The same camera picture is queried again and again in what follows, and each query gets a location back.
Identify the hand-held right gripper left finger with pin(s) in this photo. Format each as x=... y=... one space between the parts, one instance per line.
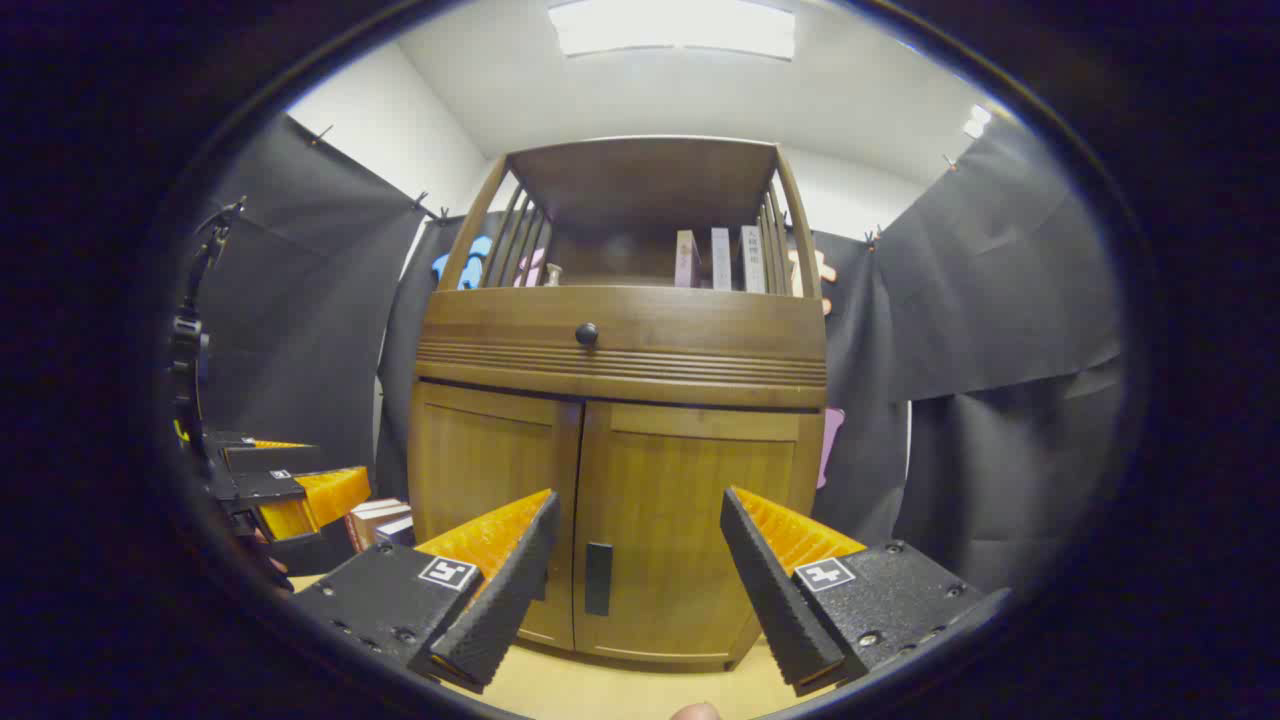
x=505 y=600

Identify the wooden double-door shoe cabinet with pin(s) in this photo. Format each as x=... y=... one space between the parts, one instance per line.
x=640 y=350

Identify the pink book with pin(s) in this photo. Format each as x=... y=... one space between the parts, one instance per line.
x=686 y=260

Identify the wooden cabinet drawer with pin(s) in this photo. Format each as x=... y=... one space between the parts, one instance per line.
x=700 y=345

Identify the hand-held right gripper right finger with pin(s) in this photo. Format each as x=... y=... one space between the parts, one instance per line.
x=775 y=600

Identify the pale purple book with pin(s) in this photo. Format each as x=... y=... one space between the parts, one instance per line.
x=721 y=258

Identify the small pale vase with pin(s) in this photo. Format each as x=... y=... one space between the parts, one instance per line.
x=553 y=276

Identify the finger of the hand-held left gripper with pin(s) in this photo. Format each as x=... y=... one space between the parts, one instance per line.
x=265 y=458
x=270 y=487

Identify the red brown book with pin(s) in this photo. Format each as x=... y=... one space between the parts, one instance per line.
x=368 y=520

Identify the small ceiling light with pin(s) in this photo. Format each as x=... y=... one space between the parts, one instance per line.
x=976 y=121

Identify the ceiling light panel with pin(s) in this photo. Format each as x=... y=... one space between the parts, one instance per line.
x=672 y=27

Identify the wooden cabinet door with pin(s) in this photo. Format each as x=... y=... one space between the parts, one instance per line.
x=480 y=470
x=680 y=500

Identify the blue book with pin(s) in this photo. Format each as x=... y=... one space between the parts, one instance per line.
x=397 y=531

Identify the round black drawer knob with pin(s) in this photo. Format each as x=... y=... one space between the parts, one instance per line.
x=587 y=334

